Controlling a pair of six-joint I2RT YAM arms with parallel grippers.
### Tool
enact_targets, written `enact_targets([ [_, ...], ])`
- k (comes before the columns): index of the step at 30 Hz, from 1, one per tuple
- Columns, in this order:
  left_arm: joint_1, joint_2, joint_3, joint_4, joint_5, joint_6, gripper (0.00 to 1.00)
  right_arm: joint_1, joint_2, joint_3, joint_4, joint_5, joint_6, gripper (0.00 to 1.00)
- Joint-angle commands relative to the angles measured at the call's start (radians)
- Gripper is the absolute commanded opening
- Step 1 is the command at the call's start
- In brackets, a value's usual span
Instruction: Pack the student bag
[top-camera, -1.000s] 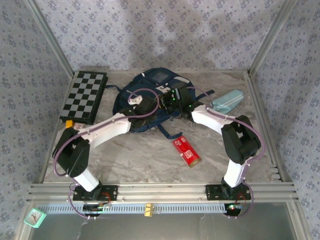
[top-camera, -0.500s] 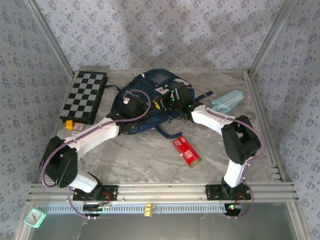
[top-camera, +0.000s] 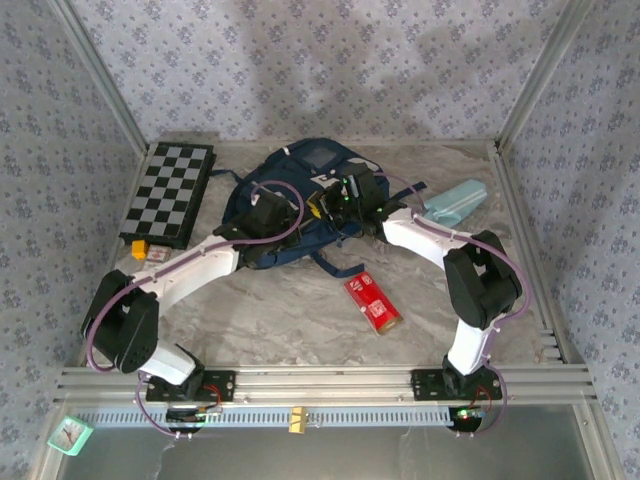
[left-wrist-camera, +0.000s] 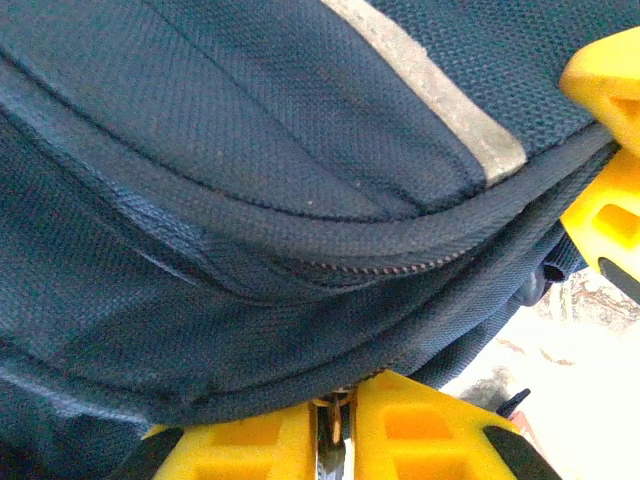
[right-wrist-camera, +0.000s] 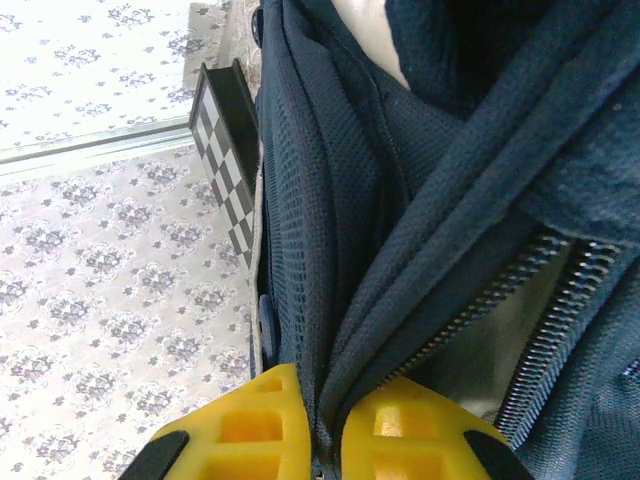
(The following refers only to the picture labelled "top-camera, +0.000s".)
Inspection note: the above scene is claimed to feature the light blue pencil case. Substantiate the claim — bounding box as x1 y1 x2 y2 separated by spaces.
422 179 487 227

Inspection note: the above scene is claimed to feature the grey slotted cable duct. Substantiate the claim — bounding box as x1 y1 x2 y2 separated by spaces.
74 404 481 430

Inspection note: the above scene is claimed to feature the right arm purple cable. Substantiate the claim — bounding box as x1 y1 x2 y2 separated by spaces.
372 171 527 442

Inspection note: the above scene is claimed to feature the aluminium mounting rail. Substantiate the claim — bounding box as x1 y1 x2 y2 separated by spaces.
54 364 599 404

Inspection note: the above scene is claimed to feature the folding chessboard box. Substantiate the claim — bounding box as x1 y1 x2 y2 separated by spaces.
118 142 219 251

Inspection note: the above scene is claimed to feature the navy blue student backpack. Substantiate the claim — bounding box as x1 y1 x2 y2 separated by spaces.
208 137 429 280

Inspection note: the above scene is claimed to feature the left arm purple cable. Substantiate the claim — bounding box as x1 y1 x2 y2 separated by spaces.
83 179 306 442

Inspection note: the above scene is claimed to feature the aluminium frame post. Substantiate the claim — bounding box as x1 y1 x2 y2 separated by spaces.
494 0 596 154
49 0 151 156

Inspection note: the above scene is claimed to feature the aluminium side rail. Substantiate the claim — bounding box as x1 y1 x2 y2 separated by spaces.
487 141 584 366

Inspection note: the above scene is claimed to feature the red rectangular box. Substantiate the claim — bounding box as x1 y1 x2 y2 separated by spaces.
343 272 404 337

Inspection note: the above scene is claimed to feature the green alarm clock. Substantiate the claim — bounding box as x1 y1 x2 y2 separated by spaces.
47 416 95 457

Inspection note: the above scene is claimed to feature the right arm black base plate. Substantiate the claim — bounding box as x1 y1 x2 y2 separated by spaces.
410 368 503 401

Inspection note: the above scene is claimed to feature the playing card box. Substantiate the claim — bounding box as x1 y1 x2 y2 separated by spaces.
138 245 174 274

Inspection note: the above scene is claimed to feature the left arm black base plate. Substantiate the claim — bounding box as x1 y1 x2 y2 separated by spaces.
145 369 237 403

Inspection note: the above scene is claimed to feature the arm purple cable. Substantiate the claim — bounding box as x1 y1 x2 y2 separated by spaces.
83 179 306 442
372 171 527 442

